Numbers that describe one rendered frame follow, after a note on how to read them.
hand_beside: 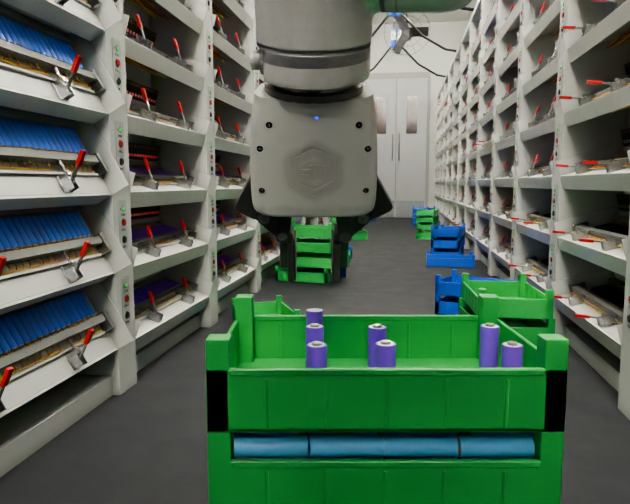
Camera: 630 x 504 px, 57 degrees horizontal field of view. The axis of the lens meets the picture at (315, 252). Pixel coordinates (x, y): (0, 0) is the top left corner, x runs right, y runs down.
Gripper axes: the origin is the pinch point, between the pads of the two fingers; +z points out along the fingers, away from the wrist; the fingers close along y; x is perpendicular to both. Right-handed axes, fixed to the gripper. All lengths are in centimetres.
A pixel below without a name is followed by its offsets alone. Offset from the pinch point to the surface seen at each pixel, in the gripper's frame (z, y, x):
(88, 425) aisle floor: 72, -49, 44
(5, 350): 45, -57, 38
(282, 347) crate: 17.5, -3.6, 7.6
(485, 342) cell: 10.0, 16.9, -0.4
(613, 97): 15, 75, 99
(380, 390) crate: 7.4, 5.5, -9.4
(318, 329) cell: 8.6, 0.5, 0.0
